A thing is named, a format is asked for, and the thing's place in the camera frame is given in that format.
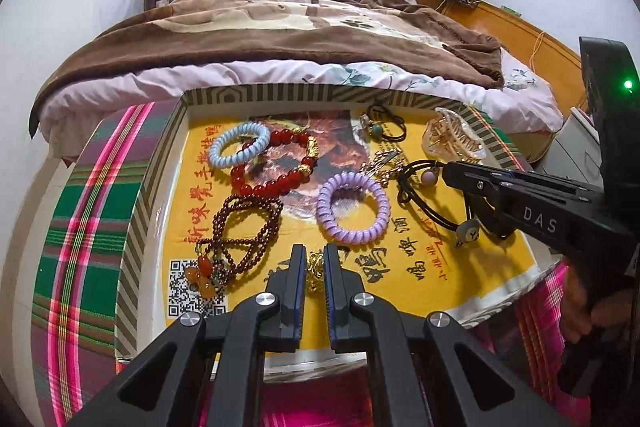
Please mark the clear hair claw clip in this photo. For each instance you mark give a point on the clear hair claw clip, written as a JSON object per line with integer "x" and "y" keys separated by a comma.
{"x": 450, "y": 142}

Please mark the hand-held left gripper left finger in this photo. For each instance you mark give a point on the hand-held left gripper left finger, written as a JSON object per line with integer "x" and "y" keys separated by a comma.
{"x": 292, "y": 302}

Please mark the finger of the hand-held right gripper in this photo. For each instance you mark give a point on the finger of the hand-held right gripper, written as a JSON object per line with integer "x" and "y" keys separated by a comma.
{"x": 492, "y": 214}
{"x": 480, "y": 179}

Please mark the white cabinet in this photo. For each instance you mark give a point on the white cabinet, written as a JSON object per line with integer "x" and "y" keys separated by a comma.
{"x": 570, "y": 147}

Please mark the pink floral duvet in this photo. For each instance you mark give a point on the pink floral duvet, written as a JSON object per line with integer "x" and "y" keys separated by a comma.
{"x": 150, "y": 82}

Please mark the bed with brown blanket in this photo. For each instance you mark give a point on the bed with brown blanket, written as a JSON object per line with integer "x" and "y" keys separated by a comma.
{"x": 225, "y": 37}

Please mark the yellow printed cardboard tray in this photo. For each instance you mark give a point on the yellow printed cardboard tray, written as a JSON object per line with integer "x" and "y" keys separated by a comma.
{"x": 390, "y": 267}

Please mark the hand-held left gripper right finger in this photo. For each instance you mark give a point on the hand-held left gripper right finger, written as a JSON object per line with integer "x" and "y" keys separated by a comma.
{"x": 336, "y": 302}

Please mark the gold hair clip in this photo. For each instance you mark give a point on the gold hair clip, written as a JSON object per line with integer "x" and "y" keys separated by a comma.
{"x": 385, "y": 162}

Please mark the gold pendant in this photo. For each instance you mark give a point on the gold pendant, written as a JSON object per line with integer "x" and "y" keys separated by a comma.
{"x": 314, "y": 267}

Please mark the wooden headboard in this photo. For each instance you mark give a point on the wooden headboard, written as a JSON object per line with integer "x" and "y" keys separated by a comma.
{"x": 550, "y": 52}

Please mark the person's right hand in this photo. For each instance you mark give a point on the person's right hand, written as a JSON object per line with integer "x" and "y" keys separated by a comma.
{"x": 580, "y": 302}

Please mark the plaid cloth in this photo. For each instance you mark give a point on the plaid cloth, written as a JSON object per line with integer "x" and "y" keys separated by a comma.
{"x": 85, "y": 232}

